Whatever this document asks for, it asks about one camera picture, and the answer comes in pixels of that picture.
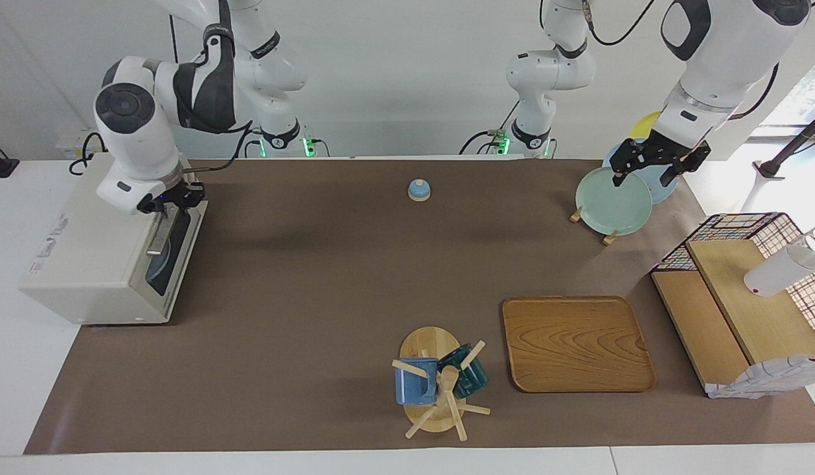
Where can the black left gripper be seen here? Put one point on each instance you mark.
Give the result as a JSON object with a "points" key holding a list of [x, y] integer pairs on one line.
{"points": [[658, 152]]}

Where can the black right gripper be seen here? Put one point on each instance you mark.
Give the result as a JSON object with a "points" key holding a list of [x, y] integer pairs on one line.
{"points": [[166, 198]]}

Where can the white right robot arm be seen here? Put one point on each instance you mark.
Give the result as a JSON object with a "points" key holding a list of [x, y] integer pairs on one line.
{"points": [[136, 132]]}

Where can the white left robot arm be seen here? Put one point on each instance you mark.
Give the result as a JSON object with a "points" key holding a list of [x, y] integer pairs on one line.
{"points": [[724, 66]]}

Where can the white toaster oven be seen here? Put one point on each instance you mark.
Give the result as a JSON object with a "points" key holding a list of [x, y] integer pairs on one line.
{"points": [[97, 264]]}

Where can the light blue racked plate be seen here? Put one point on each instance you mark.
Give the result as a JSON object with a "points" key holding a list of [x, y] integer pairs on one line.
{"points": [[661, 191]]}

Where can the pale green racked plate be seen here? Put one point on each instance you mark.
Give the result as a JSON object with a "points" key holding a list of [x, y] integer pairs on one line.
{"points": [[612, 208]]}

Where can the yellow racked plate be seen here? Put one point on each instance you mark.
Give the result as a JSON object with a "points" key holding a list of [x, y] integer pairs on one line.
{"points": [[645, 125]]}

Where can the wooden plate rack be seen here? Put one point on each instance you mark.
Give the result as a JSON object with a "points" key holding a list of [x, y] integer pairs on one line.
{"points": [[610, 239]]}

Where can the brown table mat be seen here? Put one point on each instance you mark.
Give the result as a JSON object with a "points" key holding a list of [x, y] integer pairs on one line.
{"points": [[282, 330]]}

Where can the white cup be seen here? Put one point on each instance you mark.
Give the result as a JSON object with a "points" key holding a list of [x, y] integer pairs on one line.
{"points": [[777, 274]]}

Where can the wooden serving tray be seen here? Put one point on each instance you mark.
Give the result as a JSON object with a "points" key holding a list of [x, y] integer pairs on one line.
{"points": [[579, 343]]}

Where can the white patterned cloth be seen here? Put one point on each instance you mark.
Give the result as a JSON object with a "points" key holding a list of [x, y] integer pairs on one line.
{"points": [[770, 377]]}

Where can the dark green ceramic mug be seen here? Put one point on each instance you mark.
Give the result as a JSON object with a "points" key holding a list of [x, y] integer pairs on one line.
{"points": [[473, 379]]}

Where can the wooden mug tree stand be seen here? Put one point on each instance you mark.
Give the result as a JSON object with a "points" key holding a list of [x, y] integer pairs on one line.
{"points": [[427, 343]]}

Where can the blue ceramic mug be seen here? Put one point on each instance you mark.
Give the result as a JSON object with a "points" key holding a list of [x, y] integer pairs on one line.
{"points": [[410, 386]]}

